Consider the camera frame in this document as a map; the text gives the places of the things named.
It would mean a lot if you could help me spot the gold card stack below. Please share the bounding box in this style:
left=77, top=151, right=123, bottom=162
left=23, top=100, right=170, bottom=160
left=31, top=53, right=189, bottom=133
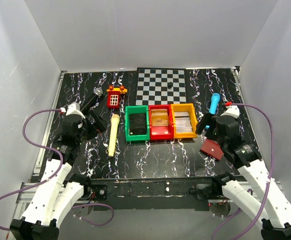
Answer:
left=150, top=109, right=169, bottom=127

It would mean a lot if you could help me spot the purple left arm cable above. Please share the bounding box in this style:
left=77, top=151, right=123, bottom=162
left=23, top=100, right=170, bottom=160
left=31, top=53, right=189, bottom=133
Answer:
left=0, top=108, right=115, bottom=231

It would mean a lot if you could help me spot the red plastic bin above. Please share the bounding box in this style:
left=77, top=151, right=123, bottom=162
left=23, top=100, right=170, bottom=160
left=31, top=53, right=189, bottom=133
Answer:
left=148, top=104, right=174, bottom=141

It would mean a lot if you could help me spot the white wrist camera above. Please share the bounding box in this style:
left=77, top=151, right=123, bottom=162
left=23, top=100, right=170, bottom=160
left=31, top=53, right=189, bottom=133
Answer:
left=60, top=102, right=82, bottom=116
left=223, top=102, right=240, bottom=119

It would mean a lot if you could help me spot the yellow plastic bin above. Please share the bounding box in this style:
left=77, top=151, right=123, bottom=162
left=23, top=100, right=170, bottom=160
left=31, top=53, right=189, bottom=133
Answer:
left=171, top=103, right=198, bottom=139

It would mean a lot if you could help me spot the black chess pawn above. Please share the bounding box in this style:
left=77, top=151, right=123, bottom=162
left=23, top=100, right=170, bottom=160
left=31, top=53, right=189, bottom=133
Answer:
left=167, top=82, right=173, bottom=89

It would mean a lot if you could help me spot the blue toy microphone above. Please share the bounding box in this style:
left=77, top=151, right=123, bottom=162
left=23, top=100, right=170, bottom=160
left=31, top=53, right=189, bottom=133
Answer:
left=209, top=93, right=221, bottom=115

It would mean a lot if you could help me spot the red leather card holder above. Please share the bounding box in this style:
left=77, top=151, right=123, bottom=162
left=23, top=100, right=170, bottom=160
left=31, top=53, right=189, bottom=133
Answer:
left=200, top=139, right=224, bottom=161

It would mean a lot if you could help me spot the black white checkerboard mat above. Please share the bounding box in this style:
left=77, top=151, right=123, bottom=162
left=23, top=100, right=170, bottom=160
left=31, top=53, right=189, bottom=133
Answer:
left=135, top=68, right=187, bottom=106

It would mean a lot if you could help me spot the cream toy microphone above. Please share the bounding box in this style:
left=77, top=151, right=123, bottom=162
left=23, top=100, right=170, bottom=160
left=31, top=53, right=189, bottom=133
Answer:
left=108, top=114, right=120, bottom=158

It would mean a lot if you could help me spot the black card stack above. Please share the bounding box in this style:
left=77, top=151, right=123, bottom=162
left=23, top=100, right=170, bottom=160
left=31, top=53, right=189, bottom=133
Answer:
left=129, top=113, right=147, bottom=136

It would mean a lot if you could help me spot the white card stack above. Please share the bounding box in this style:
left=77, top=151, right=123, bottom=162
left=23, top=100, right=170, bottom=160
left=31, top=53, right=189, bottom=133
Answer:
left=174, top=111, right=193, bottom=134

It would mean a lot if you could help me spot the black microphone silver head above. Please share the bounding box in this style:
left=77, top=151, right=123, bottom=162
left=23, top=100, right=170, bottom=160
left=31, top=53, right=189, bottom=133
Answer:
left=80, top=87, right=103, bottom=115

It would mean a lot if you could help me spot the red toy phone booth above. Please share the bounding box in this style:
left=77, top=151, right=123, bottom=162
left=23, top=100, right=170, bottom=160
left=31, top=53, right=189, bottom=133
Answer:
left=106, top=85, right=128, bottom=109

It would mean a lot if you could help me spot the green plastic bin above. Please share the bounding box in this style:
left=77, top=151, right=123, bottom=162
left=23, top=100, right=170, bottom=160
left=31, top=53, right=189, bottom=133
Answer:
left=125, top=105, right=150, bottom=142

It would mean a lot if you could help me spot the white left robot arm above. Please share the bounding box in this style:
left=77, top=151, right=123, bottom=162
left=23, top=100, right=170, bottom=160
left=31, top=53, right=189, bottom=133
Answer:
left=9, top=109, right=106, bottom=240

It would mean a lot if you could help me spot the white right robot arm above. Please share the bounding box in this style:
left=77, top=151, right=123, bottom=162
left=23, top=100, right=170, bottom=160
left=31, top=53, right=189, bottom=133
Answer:
left=196, top=113, right=291, bottom=240

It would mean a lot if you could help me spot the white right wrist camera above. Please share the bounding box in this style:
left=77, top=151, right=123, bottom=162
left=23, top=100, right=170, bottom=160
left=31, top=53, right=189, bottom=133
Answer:
left=223, top=102, right=240, bottom=119

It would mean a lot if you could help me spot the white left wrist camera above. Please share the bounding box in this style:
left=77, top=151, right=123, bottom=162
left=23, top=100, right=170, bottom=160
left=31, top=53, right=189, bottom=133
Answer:
left=60, top=102, right=82, bottom=116

